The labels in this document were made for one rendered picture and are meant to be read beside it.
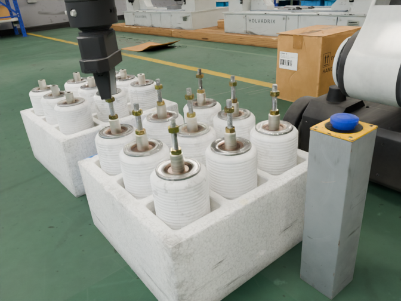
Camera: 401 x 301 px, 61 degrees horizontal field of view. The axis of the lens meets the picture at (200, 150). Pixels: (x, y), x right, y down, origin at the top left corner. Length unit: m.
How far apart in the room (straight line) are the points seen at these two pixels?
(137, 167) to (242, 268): 0.27
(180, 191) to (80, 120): 0.54
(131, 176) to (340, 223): 0.37
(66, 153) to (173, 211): 0.50
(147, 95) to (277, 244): 0.62
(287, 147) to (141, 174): 0.28
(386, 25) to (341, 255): 0.43
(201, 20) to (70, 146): 3.18
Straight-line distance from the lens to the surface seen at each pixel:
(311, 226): 0.63
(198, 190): 0.54
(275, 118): 0.69
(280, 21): 3.04
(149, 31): 4.57
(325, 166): 0.56
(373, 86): 0.74
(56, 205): 1.05
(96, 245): 0.85
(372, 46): 0.75
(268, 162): 0.69
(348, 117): 0.55
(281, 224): 0.71
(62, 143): 0.97
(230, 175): 0.60
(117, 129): 0.75
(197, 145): 0.68
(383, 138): 0.89
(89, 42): 0.67
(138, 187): 0.65
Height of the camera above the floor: 0.52
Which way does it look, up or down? 26 degrees down
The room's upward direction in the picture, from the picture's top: 5 degrees counter-clockwise
